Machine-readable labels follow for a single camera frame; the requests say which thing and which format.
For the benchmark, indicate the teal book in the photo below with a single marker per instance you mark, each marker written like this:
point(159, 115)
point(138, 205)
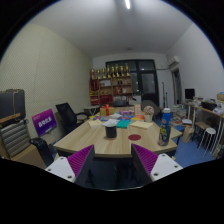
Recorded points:
point(123, 123)

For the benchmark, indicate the white wall air conditioner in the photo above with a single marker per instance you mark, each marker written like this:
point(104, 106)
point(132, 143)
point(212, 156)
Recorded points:
point(173, 61)

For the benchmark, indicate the black mug white inside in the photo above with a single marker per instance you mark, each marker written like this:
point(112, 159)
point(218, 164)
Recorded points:
point(111, 132)

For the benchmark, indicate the white round stool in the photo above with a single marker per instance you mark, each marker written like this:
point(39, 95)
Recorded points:
point(209, 131)

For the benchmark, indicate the brown wooden stool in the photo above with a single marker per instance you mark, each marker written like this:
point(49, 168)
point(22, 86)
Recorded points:
point(201, 125)

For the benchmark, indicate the black computer monitor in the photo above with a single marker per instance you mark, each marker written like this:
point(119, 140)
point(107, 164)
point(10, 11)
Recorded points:
point(189, 94)

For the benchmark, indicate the grey striped cushion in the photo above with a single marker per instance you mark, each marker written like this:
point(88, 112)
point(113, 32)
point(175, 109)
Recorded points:
point(15, 138)

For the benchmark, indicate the ceiling light tube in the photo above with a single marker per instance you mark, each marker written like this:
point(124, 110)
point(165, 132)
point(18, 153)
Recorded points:
point(127, 4)

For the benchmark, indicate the flat round red coaster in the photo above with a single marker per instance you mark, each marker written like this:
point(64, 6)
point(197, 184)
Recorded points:
point(134, 137)

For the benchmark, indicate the pink flowers in white pot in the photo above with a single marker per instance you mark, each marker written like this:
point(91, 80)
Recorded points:
point(148, 111)

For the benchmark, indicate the large pale yellow notebook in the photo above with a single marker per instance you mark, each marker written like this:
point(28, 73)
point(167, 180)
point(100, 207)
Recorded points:
point(141, 125)

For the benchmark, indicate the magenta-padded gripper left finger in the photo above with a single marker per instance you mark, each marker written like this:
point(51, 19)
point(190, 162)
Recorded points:
point(63, 168)

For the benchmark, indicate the wooden shelf unit with trophies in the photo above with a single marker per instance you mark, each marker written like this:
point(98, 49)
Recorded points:
point(111, 90)

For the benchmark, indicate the black chair back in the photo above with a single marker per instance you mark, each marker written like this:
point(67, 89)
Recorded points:
point(41, 150)

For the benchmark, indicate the black case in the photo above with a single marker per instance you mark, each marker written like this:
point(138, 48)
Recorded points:
point(11, 105)

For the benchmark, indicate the small pale yellow notebook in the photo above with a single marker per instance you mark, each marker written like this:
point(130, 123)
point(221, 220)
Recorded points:
point(95, 123)

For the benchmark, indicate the small light wooden table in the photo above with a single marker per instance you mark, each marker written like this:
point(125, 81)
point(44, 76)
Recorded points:
point(176, 132)

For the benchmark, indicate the white booklet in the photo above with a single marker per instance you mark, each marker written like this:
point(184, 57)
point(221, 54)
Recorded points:
point(110, 122)

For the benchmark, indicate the black office chair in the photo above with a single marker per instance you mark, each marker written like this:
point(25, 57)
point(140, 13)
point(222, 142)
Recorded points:
point(66, 115)

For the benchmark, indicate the purple sign board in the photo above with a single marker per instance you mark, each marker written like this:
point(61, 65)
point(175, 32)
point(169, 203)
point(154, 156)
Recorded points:
point(44, 122)

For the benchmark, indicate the brown paper bag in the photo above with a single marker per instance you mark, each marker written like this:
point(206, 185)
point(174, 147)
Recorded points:
point(187, 135)

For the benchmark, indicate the yellow gift box red ribbon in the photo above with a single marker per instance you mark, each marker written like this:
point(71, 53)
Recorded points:
point(106, 110)

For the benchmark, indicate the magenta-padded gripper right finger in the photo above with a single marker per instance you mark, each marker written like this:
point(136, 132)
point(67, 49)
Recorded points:
point(161, 166)

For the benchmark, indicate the orange standing card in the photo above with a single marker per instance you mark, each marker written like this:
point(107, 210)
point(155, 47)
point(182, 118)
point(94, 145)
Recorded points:
point(137, 110)

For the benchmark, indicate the cluttered wooden side desk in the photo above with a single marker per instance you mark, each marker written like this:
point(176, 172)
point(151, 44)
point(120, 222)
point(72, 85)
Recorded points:
point(210, 111)

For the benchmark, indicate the blue drink bottle white cap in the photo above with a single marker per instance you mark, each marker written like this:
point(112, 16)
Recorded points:
point(164, 130)

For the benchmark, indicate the stack of books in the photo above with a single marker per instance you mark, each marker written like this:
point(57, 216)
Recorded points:
point(180, 115)

